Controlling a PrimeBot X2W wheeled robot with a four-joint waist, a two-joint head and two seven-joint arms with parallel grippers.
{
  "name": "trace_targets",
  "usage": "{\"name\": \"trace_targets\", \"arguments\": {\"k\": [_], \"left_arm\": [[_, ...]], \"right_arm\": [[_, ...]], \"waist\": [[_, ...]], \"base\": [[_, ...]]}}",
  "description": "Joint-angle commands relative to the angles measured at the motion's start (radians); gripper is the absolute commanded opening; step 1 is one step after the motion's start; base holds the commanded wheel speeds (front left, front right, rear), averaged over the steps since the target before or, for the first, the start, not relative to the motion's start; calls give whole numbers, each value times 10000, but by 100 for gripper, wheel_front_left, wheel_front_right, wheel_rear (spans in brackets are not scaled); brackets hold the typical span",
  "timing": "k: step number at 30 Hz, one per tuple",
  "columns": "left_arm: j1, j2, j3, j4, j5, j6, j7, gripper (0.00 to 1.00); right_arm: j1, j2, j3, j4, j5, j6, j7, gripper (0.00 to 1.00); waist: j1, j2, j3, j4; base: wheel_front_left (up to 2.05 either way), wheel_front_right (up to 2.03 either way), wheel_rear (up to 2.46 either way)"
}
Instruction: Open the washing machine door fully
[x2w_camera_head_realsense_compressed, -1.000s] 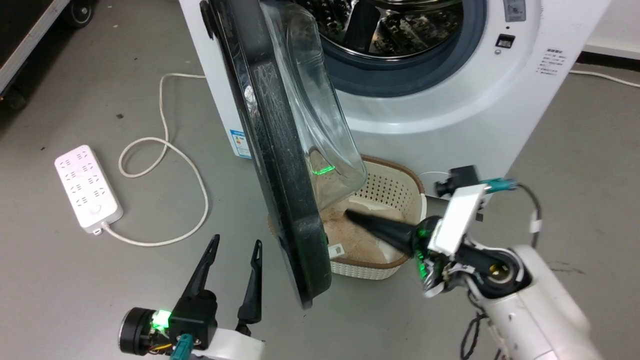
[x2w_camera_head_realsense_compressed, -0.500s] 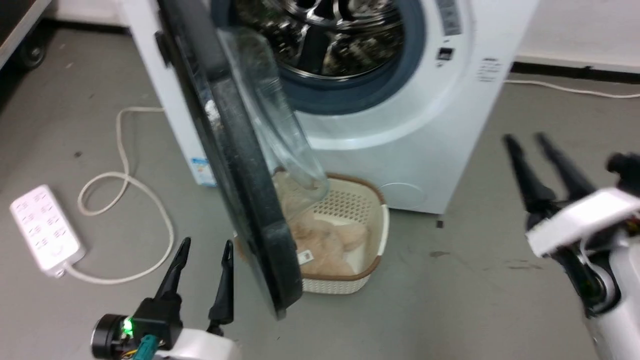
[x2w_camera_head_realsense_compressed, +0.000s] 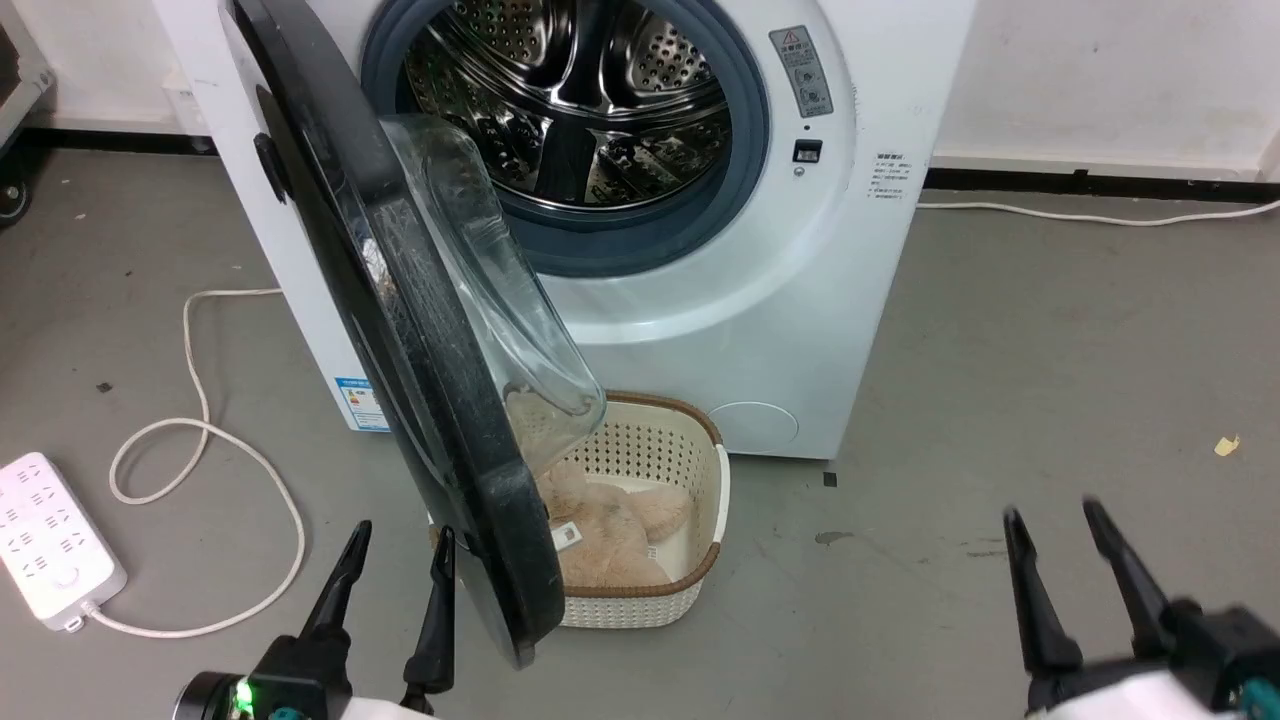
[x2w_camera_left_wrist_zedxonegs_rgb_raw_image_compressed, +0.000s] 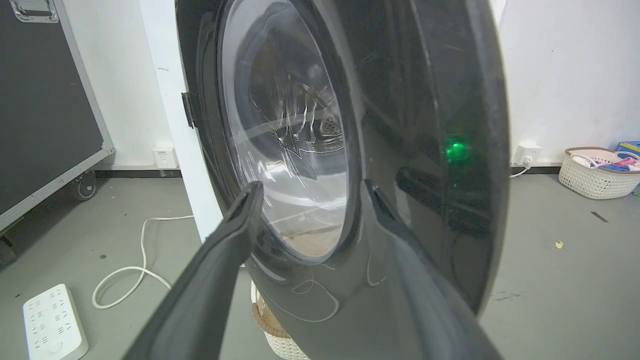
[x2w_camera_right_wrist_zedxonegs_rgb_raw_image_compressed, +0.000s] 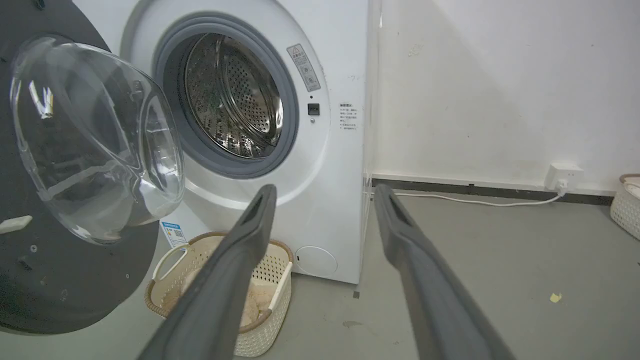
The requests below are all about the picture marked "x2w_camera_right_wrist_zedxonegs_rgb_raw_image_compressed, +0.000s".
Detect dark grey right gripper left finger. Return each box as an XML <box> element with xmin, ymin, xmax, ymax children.
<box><xmin>137</xmin><ymin>184</ymin><xmax>278</xmax><ymax>360</ymax></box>

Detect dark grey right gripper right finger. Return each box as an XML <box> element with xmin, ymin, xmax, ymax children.
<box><xmin>373</xmin><ymin>184</ymin><xmax>516</xmax><ymax>360</ymax></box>

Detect black washing machine door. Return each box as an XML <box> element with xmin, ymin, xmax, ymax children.
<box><xmin>0</xmin><ymin>0</ymin><xmax>186</xmax><ymax>336</ymax></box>

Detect white front-load washing machine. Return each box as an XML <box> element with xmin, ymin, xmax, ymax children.
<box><xmin>73</xmin><ymin>0</ymin><xmax>383</xmax><ymax>285</ymax></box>

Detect beige cloth in basket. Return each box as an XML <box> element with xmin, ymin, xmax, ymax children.
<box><xmin>181</xmin><ymin>267</ymin><xmax>273</xmax><ymax>328</ymax></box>

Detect cream perforated laundry basket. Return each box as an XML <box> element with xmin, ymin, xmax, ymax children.
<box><xmin>144</xmin><ymin>231</ymin><xmax>294</xmax><ymax>358</ymax></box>

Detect white perforated basket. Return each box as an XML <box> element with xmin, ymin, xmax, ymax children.
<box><xmin>610</xmin><ymin>173</ymin><xmax>640</xmax><ymax>241</ymax></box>

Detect white power cable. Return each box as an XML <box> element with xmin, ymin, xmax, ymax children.
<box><xmin>394</xmin><ymin>181</ymin><xmax>569</xmax><ymax>207</ymax></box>

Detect white wall power socket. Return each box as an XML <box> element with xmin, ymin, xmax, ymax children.
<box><xmin>544</xmin><ymin>162</ymin><xmax>584</xmax><ymax>191</ymax></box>

